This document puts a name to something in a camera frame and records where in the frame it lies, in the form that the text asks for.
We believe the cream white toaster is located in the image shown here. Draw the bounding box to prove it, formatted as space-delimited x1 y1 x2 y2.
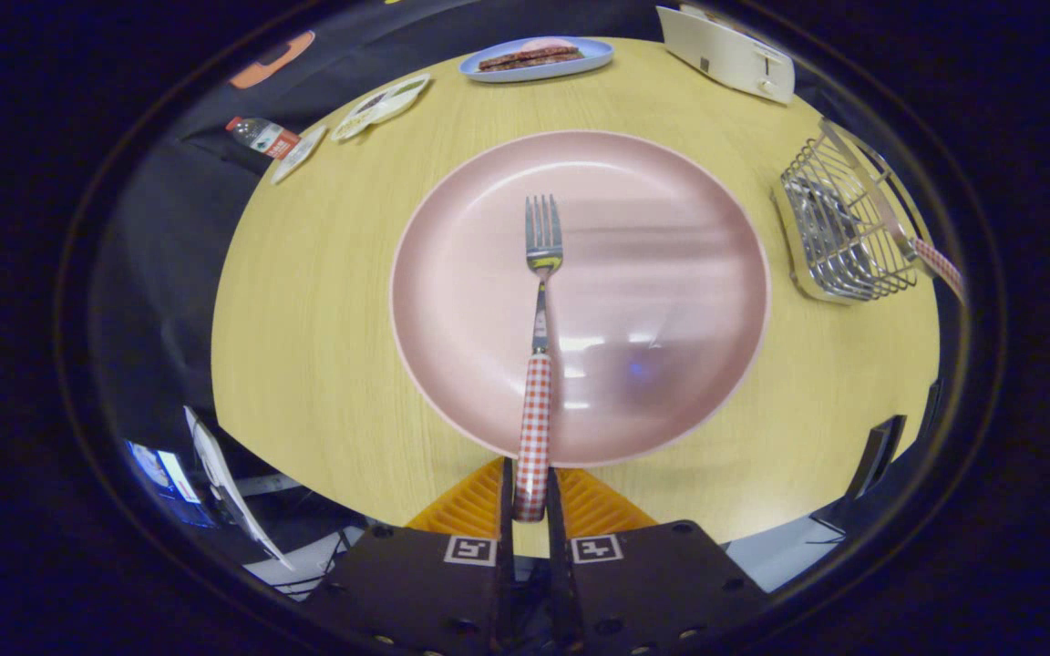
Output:
655 5 797 105

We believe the pink round plate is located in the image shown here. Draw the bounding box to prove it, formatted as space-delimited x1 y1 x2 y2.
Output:
388 130 772 467

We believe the clear plastic water bottle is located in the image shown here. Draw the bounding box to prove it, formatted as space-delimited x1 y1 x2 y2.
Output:
225 116 303 160

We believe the sandwich with ham slice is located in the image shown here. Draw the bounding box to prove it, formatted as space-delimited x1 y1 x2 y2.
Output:
478 38 585 72

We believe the spoon with red checked handle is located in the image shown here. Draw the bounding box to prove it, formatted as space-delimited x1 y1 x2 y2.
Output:
876 196 967 303

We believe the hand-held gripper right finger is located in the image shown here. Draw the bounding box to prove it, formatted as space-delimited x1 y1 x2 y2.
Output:
546 465 770 656

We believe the light blue plate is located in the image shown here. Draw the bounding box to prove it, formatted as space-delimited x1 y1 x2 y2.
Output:
458 36 615 84

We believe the fork with red checked handle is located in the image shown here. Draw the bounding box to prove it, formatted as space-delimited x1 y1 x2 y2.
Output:
514 194 565 522

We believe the white divided sauce dish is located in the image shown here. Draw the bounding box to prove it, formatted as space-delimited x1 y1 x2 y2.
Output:
332 73 432 142

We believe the white flat panel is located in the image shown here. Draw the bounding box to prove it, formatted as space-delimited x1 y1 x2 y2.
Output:
183 405 295 572

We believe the metal wire basket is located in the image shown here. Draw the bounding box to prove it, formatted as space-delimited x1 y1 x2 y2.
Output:
769 118 936 304

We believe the white square coaster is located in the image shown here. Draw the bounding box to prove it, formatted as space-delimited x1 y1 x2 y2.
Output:
270 125 329 186

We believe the computer monitor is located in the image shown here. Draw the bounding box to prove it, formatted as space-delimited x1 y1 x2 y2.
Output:
124 440 211 529

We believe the black chair backrest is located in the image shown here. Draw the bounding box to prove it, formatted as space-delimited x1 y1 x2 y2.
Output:
921 378 945 438
844 415 907 502

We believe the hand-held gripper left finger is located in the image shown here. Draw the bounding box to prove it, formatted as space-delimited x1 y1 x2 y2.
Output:
302 456 515 656

